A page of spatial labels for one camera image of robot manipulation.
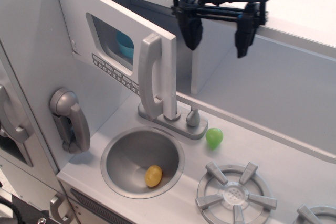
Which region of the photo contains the grey toy microwave door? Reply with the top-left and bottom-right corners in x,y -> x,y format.
59,0 -> 177,120

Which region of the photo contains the blue bowl inside microwave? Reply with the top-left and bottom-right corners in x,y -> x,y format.
116,31 -> 134,58

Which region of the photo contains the grey toy sink faucet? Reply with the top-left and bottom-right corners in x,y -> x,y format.
153,105 -> 208,140

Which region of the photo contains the green plastic pear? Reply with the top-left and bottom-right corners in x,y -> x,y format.
205,128 -> 224,150

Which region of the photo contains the round metal sink basin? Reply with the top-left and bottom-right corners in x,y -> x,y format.
100,127 -> 185,199

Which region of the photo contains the yellow plastic lemon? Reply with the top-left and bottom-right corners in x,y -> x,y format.
144,165 -> 163,187

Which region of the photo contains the grey toy stove burner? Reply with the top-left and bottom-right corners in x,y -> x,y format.
195,162 -> 277,223

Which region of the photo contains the black device bottom left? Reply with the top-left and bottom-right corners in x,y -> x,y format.
1,198 -> 47,224

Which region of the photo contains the grey toy wall phone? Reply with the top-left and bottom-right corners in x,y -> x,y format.
49,88 -> 90,154

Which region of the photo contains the grey fridge door handle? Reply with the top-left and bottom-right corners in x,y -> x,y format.
1,84 -> 33,144

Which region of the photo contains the grey oven door handle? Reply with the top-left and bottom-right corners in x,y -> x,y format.
49,195 -> 71,224

